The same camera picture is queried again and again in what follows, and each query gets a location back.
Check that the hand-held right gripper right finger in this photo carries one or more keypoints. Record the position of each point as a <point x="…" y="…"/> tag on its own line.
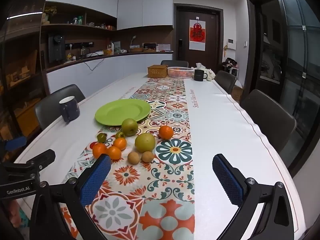
<point x="226" y="180"/>

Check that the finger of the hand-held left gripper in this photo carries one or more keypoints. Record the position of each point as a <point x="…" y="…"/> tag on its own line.
<point x="16" y="143"/>
<point x="43" y="157"/>

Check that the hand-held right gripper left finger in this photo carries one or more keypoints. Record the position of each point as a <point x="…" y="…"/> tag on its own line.
<point x="96" y="177"/>

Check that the orange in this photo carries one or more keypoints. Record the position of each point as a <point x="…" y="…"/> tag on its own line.
<point x="120" y="144"/>
<point x="115" y="153"/>
<point x="98" y="149"/>
<point x="166" y="132"/>

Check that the green tangerine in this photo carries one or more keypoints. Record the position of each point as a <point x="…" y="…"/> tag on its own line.
<point x="120" y="135"/>
<point x="102" y="137"/>

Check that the brown kiwi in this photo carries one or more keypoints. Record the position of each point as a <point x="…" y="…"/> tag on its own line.
<point x="133" y="157"/>
<point x="147" y="156"/>

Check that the yellow-green pear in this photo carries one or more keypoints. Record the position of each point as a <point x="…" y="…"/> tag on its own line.
<point x="145" y="142"/>

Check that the large green pear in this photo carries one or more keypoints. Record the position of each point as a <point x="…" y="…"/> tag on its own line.
<point x="129" y="127"/>

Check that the green plate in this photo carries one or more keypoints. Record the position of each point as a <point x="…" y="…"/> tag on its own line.
<point x="120" y="111"/>

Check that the dark blue mug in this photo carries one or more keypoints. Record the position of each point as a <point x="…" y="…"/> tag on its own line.
<point x="69" y="110"/>

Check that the grey chair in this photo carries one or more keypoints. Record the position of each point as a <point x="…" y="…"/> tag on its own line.
<point x="174" y="63"/>
<point x="267" y="117"/>
<point x="55" y="100"/>
<point x="225" y="80"/>

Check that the dark glass display cabinet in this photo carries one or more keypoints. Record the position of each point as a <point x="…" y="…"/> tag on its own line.
<point x="20" y="75"/>

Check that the patterned table runner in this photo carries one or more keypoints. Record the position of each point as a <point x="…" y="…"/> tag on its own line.
<point x="165" y="100"/>

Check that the black water dispenser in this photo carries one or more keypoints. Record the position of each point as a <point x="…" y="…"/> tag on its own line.
<point x="56" y="47"/>

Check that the white crumpled cloth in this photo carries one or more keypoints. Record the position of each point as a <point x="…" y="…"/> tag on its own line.
<point x="211" y="75"/>

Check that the black mug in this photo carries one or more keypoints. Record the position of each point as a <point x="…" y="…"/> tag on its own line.
<point x="199" y="75"/>

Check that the dark pile of bags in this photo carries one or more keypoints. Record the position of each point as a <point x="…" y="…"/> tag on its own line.
<point x="230" y="63"/>

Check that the white tissue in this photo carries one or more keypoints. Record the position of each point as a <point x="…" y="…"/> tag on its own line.
<point x="200" y="65"/>

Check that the white lower cabinets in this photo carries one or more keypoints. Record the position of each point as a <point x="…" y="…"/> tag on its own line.
<point x="130" y="63"/>

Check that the white cabinets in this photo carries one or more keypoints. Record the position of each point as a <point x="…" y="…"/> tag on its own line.
<point x="145" y="7"/>
<point x="130" y="63"/>

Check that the wicker box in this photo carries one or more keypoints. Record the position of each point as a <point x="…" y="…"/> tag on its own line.
<point x="157" y="71"/>

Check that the yellow hanging ornament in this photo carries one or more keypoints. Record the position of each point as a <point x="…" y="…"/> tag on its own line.
<point x="225" y="51"/>

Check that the glass sliding door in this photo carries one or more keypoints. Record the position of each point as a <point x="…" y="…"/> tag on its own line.
<point x="297" y="67"/>

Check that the shallow wicker basket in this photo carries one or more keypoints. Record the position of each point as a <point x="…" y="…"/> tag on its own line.
<point x="136" y="49"/>

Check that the white intercom panel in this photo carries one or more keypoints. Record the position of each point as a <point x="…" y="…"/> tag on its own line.
<point x="231" y="43"/>

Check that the black box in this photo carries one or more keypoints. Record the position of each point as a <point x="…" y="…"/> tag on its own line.
<point x="150" y="46"/>

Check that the dark wooden door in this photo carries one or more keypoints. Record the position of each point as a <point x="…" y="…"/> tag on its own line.
<point x="212" y="37"/>

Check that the white framed card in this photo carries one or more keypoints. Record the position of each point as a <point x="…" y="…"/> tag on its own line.
<point x="163" y="47"/>

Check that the white upper cabinets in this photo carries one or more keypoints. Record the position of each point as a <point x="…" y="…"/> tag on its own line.
<point x="145" y="7"/>

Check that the black power rail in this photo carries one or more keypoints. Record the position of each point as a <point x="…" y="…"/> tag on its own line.
<point x="80" y="45"/>

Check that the red and white wall calendar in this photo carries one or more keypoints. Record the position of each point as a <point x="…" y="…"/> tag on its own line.
<point x="197" y="33"/>

